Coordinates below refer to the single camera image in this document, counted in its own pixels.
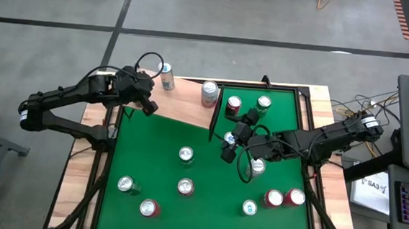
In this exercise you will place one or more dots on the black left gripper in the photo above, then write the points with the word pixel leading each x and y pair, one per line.
pixel 127 84

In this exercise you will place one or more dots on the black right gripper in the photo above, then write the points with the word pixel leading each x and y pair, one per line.
pixel 267 146

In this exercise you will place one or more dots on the slim silver can blue tab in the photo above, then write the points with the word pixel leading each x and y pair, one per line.
pixel 249 207
pixel 229 138

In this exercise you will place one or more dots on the blue silver Red Bull can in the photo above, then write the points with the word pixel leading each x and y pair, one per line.
pixel 166 76

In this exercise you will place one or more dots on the green Sprite can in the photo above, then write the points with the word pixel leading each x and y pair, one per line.
pixel 264 103
pixel 127 185
pixel 186 156

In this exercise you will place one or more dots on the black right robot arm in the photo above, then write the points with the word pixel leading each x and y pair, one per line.
pixel 333 132

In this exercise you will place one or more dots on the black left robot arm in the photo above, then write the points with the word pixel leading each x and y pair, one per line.
pixel 72 91

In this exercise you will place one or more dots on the red Coca-Cola can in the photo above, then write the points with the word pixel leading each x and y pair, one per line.
pixel 233 105
pixel 185 187

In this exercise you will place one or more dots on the black clamp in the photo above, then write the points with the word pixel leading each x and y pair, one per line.
pixel 265 81

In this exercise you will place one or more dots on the red Fanta can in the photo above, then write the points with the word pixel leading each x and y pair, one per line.
pixel 294 197
pixel 272 198

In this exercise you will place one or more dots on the red soda can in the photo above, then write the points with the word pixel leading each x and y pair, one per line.
pixel 149 208

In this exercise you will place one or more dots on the black support bar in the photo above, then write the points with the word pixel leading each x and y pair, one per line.
pixel 370 166

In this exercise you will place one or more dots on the white paper sign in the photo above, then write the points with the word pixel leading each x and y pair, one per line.
pixel 368 192

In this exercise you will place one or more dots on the wooden shelf black metal frame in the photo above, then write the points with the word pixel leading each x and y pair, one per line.
pixel 183 102

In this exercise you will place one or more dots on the black table frame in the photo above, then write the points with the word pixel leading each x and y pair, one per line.
pixel 313 223

